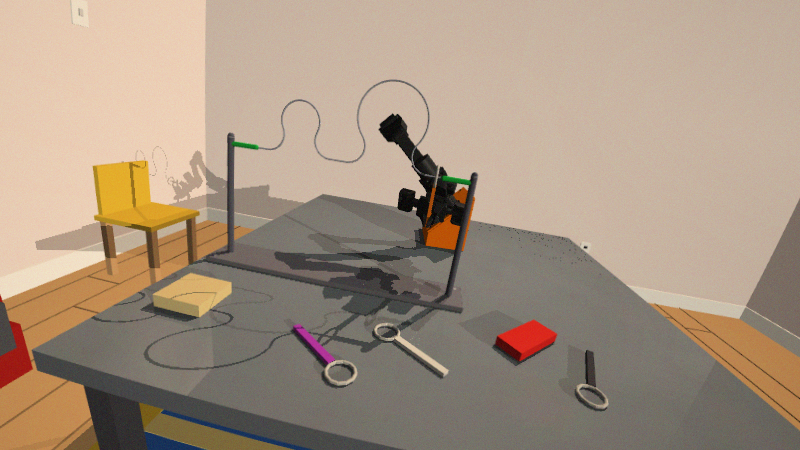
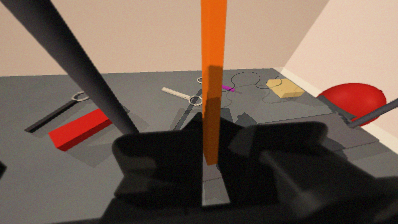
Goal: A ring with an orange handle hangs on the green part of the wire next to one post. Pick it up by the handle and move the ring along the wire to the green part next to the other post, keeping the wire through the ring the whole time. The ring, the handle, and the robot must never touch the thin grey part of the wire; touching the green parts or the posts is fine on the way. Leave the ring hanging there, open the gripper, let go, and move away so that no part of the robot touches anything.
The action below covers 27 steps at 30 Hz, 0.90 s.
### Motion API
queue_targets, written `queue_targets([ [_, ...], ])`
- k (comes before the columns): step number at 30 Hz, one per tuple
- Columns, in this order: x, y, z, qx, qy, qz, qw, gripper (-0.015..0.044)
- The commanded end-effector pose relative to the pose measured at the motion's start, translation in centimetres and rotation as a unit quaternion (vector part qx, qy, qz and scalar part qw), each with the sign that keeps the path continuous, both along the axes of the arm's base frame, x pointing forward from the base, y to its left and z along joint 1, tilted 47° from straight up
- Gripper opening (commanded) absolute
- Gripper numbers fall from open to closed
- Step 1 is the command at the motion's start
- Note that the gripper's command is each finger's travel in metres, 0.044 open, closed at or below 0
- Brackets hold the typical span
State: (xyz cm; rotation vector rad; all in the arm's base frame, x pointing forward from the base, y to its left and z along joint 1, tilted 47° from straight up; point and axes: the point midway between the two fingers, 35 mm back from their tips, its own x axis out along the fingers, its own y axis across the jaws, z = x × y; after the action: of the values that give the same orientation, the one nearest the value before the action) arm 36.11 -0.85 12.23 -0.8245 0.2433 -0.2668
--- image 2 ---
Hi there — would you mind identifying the orange long bar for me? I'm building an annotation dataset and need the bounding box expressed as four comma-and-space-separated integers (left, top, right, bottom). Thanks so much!
201, 0, 227, 166

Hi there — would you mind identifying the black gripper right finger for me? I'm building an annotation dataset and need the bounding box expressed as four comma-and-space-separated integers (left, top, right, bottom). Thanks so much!
218, 117, 328, 203

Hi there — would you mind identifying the red flat block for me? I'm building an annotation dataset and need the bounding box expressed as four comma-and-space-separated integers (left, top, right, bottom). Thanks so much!
48, 109, 112, 151

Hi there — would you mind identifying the beige loop with straight handle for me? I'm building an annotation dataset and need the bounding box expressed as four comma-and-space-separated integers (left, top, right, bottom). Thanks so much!
162, 87, 202, 106

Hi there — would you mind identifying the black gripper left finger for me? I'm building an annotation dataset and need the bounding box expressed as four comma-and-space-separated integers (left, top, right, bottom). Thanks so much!
112, 112, 203, 206

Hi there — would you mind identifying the tan flat box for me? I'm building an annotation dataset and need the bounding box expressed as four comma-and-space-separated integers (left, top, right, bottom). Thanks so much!
266, 79, 305, 98

